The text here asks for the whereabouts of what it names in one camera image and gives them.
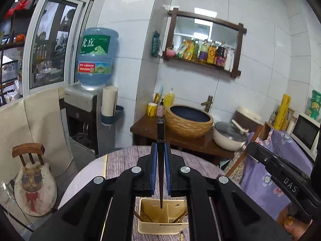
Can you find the wooden display shelf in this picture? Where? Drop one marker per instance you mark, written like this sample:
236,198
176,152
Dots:
12,55

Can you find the yellow oil bottle purple label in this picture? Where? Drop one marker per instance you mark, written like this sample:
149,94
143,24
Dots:
203,51

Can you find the paper cup stack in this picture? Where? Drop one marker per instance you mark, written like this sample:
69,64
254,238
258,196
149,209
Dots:
109,100

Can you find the yellow seasoning bag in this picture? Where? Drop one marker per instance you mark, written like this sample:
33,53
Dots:
186,51

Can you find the pale grey table cover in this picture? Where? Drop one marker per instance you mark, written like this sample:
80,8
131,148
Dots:
82,178

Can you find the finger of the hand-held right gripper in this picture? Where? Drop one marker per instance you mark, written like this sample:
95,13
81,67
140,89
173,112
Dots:
260,154

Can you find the pink small pot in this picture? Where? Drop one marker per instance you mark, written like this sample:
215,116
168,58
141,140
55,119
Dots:
170,52

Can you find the blue paper roll holder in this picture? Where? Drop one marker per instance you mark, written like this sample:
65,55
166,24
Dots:
117,115

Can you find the stack of green noodle cups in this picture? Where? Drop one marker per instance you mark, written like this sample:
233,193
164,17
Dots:
315,105

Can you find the green wall packet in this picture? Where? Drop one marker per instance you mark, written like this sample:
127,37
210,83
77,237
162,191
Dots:
155,44

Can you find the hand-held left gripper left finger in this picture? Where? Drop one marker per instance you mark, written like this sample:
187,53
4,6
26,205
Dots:
153,170

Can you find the dark wooden framed shelf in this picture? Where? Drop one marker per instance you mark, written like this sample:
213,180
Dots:
238,52

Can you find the white pot with glass lid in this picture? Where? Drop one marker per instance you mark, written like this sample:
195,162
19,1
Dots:
229,135

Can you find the yellow cup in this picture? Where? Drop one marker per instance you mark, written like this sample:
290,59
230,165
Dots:
151,110

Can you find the yellow wrap roll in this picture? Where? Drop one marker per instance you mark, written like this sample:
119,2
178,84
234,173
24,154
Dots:
282,113

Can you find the wooden chair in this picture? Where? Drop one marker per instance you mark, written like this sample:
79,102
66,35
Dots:
27,149

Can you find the beige board panel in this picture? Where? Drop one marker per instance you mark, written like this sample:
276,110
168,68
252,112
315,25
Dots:
37,123

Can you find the purple floral blanket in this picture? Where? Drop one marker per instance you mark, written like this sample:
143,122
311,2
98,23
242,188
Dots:
258,185

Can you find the blue water jug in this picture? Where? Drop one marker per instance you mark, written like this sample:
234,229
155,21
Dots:
96,55

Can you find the black chopstick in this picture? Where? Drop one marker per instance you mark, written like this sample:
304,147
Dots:
160,135

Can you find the yellow soap bottle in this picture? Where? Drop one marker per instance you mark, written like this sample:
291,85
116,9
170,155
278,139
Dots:
169,100

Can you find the bronze faucet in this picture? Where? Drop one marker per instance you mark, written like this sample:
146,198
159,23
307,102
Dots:
208,103

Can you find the sliding window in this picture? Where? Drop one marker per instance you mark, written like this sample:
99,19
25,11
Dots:
50,42

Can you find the white ladle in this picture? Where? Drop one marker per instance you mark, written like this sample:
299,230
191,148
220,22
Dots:
239,126

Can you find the green capped oil bottle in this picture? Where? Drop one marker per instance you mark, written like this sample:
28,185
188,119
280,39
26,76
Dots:
196,49

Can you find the wooden counter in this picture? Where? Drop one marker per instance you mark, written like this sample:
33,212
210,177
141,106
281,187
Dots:
148,128

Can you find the grey water dispenser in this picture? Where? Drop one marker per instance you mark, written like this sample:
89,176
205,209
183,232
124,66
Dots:
82,120

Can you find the round printed chair cushion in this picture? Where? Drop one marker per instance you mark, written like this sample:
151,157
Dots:
35,188

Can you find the white plastic bottle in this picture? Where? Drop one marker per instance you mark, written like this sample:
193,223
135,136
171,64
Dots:
228,60

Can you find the amber bottle yellow label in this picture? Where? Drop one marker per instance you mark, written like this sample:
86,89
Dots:
212,53

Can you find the wicker sink basin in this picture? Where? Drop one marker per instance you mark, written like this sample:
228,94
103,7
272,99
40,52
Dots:
185,125

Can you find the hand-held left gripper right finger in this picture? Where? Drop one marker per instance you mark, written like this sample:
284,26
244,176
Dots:
167,170

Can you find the dark soy sauce bottle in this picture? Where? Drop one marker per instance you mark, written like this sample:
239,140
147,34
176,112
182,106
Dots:
220,54

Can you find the cream plastic utensil holder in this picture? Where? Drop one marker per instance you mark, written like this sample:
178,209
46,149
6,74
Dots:
160,227

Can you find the person's right hand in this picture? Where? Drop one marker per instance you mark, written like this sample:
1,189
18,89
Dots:
293,227

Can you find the white microwave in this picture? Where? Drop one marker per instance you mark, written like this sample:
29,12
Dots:
304,133

